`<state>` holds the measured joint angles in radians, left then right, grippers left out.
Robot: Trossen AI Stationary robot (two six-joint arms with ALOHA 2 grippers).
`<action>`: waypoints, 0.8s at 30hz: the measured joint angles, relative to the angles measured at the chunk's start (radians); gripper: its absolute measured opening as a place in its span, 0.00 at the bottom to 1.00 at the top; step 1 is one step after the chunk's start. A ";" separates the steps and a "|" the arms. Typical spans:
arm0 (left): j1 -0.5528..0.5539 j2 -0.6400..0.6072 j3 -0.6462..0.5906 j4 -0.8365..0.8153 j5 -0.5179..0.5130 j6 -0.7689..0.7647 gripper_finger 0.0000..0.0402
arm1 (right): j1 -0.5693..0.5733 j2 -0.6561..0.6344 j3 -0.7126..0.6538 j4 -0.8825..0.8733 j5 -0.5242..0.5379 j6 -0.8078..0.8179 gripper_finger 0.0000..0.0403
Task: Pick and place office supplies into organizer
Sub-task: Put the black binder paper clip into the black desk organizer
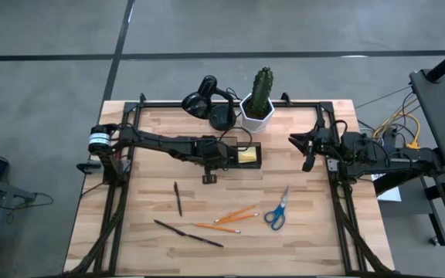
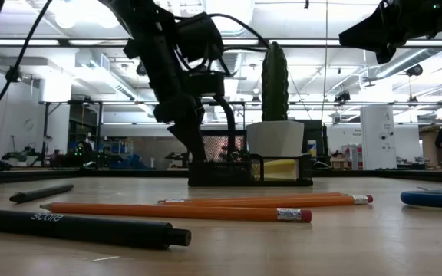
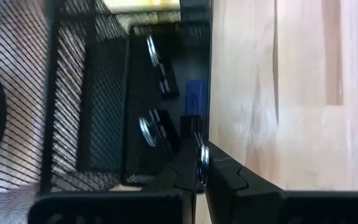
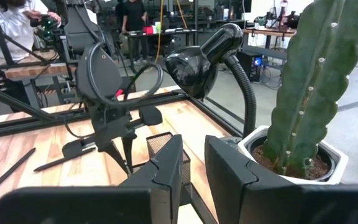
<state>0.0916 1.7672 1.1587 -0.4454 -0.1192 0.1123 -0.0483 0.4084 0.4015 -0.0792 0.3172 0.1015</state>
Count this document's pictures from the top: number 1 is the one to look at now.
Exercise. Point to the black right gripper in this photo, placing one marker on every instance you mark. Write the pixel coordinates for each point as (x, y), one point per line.
(325, 143)

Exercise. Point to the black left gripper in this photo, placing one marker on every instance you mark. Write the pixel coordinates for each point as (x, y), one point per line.
(212, 152)

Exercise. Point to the yellow sticky note pad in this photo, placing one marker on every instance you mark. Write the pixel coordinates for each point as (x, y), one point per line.
(247, 155)

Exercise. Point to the black ballpoint pen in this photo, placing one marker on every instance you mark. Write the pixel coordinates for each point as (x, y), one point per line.
(178, 199)
(170, 228)
(205, 240)

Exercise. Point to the orange pencil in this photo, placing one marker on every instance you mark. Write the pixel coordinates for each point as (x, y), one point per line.
(216, 228)
(236, 213)
(238, 219)

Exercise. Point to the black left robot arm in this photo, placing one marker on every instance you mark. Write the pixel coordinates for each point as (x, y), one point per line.
(157, 142)

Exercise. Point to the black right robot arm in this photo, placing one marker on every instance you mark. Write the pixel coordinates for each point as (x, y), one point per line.
(396, 158)

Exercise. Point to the black mesh desk organizer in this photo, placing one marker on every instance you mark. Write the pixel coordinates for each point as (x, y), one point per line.
(259, 154)

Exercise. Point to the black desk lamp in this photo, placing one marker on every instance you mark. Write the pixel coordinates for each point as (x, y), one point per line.
(222, 117)

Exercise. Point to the white hexagonal plant pot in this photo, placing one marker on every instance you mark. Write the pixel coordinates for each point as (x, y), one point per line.
(255, 124)

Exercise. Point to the brown potting soil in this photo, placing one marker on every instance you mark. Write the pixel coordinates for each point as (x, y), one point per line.
(250, 110)

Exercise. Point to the green cactus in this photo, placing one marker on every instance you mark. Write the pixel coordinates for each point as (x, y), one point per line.
(262, 89)

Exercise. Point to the black power adapter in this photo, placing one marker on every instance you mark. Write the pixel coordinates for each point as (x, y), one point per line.
(391, 139)

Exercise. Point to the white paper sheet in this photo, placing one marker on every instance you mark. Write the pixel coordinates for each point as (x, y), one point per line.
(390, 193)

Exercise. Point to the grey closed laptop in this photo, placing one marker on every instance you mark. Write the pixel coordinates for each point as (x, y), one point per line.
(439, 116)

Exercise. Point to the black cart caster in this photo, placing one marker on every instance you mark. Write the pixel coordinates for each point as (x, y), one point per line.
(435, 241)

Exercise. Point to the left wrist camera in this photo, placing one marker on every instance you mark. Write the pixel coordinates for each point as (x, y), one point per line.
(209, 175)

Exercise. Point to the black frame clamp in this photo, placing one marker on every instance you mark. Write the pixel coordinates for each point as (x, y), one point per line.
(285, 99)
(142, 97)

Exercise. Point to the black aluminium table frame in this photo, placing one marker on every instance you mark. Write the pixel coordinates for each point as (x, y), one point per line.
(160, 104)

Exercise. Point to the black cart frame bar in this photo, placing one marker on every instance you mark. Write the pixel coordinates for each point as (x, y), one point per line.
(408, 185)

